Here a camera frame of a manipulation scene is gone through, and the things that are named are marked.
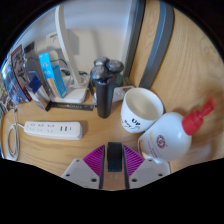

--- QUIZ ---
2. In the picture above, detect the dark ruler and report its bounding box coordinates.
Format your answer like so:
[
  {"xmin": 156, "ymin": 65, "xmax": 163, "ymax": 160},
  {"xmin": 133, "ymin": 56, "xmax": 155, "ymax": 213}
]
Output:
[{"xmin": 50, "ymin": 102, "xmax": 95, "ymax": 110}]

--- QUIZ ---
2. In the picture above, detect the green figure kit box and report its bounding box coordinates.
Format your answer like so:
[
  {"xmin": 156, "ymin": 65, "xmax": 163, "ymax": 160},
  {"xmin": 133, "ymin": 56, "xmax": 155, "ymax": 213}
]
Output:
[{"xmin": 0, "ymin": 86, "xmax": 14, "ymax": 114}]

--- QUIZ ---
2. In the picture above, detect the white wall socket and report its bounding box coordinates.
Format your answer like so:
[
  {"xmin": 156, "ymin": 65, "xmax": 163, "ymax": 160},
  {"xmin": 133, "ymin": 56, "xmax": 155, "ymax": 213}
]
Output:
[{"xmin": 44, "ymin": 31, "xmax": 61, "ymax": 48}]

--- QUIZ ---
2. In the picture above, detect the white desk lamp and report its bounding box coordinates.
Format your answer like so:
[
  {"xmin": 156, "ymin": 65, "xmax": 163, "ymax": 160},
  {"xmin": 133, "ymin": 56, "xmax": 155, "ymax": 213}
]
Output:
[{"xmin": 54, "ymin": 3, "xmax": 90, "ymax": 104}]

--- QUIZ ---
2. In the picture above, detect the grey water bottle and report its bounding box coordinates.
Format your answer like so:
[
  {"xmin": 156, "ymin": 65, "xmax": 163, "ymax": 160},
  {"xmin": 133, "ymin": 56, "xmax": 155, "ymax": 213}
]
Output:
[{"xmin": 25, "ymin": 53, "xmax": 46, "ymax": 88}]

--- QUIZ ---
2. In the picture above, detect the black electric shaver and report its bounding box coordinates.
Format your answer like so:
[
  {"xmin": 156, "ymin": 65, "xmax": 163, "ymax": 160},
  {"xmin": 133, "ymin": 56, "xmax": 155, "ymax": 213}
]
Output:
[{"xmin": 89, "ymin": 56, "xmax": 125, "ymax": 119}]

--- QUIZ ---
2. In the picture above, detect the dark blue robot kit box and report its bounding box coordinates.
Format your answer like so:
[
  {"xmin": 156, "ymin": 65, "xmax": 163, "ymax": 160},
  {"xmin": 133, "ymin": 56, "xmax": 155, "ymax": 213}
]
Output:
[{"xmin": 1, "ymin": 44, "xmax": 34, "ymax": 104}]

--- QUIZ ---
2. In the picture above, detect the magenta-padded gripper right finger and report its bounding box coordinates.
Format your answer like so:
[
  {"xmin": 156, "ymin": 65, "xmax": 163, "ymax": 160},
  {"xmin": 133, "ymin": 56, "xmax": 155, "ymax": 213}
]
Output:
[{"xmin": 122, "ymin": 143, "xmax": 172, "ymax": 190}]

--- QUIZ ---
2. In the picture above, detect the black charger block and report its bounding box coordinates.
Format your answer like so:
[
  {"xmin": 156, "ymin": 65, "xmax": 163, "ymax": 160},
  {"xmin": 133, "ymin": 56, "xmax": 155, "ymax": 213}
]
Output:
[{"xmin": 106, "ymin": 141, "xmax": 124, "ymax": 181}]

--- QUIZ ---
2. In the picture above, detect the white power strip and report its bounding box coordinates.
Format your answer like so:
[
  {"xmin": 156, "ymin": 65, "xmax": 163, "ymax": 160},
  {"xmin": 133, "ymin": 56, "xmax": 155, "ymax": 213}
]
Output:
[{"xmin": 23, "ymin": 120, "xmax": 84, "ymax": 140}]

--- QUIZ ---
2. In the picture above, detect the light blue tall box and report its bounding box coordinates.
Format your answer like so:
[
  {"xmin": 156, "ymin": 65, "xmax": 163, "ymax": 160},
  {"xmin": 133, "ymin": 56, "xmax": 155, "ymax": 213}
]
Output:
[{"xmin": 38, "ymin": 52, "xmax": 68, "ymax": 99}]

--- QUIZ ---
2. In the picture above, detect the white pump bottle red cap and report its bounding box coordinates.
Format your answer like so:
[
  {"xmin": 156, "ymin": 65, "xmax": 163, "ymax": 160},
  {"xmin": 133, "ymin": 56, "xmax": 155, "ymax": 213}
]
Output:
[{"xmin": 137, "ymin": 97, "xmax": 216, "ymax": 164}]

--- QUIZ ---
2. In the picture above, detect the white printed cup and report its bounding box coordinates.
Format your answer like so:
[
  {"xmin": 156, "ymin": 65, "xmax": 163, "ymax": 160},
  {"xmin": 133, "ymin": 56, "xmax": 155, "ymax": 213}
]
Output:
[{"xmin": 120, "ymin": 87, "xmax": 165, "ymax": 134}]

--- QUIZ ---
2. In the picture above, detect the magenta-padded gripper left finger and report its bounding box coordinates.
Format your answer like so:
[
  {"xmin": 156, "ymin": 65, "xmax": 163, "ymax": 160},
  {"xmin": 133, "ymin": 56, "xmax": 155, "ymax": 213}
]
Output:
[{"xmin": 61, "ymin": 143, "xmax": 108, "ymax": 190}]

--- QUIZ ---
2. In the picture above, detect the white power cable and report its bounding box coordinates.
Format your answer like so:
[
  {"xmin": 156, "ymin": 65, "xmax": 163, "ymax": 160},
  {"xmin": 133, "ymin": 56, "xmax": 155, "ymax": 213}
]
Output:
[{"xmin": 6, "ymin": 105, "xmax": 26, "ymax": 161}]

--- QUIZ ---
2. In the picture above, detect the grey metal desk frame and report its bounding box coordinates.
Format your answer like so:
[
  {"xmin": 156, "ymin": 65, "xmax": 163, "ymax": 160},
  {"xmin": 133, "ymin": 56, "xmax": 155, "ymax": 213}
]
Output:
[{"xmin": 123, "ymin": 0, "xmax": 175, "ymax": 89}]

